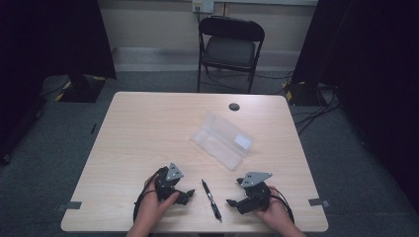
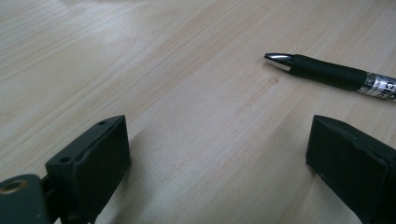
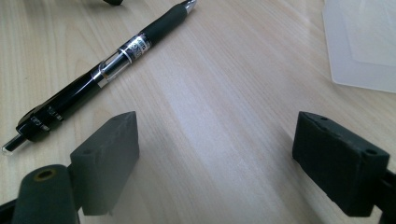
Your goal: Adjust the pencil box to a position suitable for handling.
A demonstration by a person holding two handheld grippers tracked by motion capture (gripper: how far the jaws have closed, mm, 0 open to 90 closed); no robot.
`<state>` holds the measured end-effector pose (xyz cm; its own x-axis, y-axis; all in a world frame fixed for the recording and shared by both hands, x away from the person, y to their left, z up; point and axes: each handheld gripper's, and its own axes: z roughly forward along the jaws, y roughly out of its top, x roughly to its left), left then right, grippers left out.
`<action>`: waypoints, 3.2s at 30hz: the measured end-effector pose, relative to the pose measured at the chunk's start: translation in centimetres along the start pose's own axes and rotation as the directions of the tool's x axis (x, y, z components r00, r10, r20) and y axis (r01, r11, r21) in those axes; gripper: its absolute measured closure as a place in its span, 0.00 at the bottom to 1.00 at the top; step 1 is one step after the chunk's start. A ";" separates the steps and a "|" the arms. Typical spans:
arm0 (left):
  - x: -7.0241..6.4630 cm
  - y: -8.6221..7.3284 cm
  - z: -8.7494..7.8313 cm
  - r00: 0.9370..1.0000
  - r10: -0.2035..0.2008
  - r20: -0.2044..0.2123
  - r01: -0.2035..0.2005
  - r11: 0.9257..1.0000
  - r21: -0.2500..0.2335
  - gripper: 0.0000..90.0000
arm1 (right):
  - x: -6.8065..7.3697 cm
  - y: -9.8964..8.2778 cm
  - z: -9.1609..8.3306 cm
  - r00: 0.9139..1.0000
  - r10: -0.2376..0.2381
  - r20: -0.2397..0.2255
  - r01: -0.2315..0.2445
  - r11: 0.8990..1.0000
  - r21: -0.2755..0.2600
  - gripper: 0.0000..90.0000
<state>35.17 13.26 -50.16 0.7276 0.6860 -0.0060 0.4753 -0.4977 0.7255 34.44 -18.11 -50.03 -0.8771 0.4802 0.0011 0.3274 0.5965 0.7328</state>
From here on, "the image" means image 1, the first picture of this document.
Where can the grey tape strip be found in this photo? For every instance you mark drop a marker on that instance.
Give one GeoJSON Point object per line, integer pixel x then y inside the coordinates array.
{"type": "Point", "coordinates": [318, 202]}
{"type": "Point", "coordinates": [69, 206]}

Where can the person's right hand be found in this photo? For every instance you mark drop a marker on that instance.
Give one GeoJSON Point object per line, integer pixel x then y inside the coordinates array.
{"type": "Point", "coordinates": [275, 214]}

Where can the white wall outlet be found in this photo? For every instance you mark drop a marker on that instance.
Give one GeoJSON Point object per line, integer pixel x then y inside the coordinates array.
{"type": "Point", "coordinates": [203, 5]}

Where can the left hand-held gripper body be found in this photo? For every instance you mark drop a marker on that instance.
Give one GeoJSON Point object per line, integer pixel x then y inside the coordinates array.
{"type": "Point", "coordinates": [166, 186]}

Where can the person's left hand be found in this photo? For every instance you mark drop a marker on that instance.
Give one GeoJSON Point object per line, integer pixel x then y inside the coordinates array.
{"type": "Point", "coordinates": [153, 207]}

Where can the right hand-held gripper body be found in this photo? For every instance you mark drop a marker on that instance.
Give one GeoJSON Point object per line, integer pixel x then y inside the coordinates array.
{"type": "Point", "coordinates": [258, 197]}

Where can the black pen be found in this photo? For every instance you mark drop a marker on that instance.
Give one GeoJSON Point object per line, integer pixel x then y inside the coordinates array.
{"type": "Point", "coordinates": [210, 199]}

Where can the dark curtain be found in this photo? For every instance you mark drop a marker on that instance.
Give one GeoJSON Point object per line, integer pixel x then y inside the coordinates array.
{"type": "Point", "coordinates": [46, 49]}
{"type": "Point", "coordinates": [369, 65]}

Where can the clear plastic pencil case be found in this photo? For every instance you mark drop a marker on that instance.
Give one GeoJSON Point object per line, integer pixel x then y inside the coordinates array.
{"type": "Point", "coordinates": [221, 141]}

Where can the black stand base yellow tape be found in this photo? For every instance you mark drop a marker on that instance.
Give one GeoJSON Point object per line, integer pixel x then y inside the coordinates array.
{"type": "Point", "coordinates": [301, 94]}
{"type": "Point", "coordinates": [84, 89]}

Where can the black folding chair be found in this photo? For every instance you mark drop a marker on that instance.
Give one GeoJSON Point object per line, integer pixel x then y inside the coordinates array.
{"type": "Point", "coordinates": [230, 49]}

